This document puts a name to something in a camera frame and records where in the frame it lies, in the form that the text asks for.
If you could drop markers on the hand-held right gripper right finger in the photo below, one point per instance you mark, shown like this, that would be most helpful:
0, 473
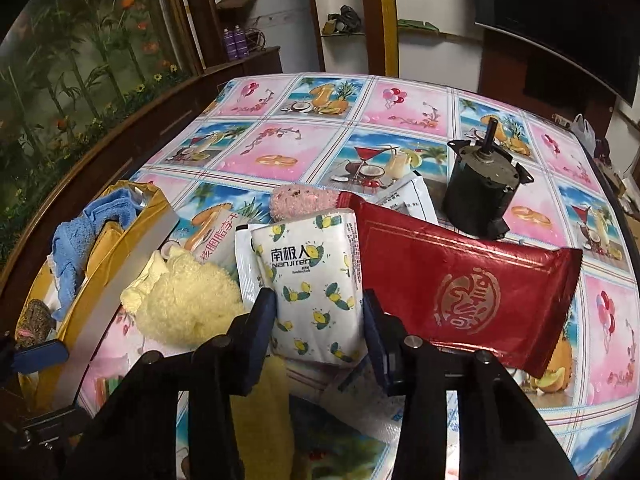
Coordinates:
375, 340

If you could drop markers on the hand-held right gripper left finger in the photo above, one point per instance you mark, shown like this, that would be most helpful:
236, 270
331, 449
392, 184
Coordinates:
262, 320

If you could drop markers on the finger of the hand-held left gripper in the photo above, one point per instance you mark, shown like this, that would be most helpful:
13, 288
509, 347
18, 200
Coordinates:
42, 353

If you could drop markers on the brown knitted glove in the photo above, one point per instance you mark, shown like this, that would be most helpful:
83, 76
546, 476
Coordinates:
35, 317

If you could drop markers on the lemon-print tissue pack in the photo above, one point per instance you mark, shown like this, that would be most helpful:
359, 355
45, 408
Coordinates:
310, 280

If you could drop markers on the fuzzy yellow cloth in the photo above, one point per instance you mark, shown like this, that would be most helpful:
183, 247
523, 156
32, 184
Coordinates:
190, 300

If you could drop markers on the yellow plastic packet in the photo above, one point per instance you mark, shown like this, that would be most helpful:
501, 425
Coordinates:
265, 410

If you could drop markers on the white pouch red print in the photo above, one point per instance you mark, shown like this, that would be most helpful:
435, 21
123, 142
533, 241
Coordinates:
215, 240

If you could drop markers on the gold-lined white box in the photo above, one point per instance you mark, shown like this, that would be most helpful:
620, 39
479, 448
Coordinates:
115, 290

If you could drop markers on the pale yellow towel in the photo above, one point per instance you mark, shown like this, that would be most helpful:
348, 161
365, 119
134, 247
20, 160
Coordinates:
142, 292

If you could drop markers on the pink plush toy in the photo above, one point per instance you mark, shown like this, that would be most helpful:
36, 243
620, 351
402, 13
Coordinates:
300, 200

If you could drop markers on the blue towel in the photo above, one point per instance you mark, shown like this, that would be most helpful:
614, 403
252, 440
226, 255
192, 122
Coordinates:
90, 230

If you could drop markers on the white printed sachet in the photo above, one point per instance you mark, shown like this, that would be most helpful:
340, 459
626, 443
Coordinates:
405, 197

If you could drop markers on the small white sachet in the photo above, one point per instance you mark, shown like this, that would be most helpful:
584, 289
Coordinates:
245, 260

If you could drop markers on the red foil packet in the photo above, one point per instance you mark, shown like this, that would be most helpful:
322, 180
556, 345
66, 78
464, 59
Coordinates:
450, 280

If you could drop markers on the printed tablecloth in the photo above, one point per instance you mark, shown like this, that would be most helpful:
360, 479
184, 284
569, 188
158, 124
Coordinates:
300, 145

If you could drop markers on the black electric motor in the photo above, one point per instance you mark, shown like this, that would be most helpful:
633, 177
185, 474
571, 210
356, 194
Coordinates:
480, 185

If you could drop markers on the purple spray can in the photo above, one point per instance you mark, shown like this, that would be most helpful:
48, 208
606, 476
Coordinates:
241, 42
229, 44

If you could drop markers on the white plastic bag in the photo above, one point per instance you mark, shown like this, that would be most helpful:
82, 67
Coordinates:
582, 130

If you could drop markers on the black and yellow tool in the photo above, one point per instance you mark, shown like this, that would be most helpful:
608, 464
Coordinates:
342, 20

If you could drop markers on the green flat item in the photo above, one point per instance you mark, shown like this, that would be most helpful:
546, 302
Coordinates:
425, 26

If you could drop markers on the artificial flower display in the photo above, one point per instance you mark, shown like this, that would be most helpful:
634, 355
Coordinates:
100, 35

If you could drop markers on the black television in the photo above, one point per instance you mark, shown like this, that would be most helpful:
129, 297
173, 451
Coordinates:
560, 10

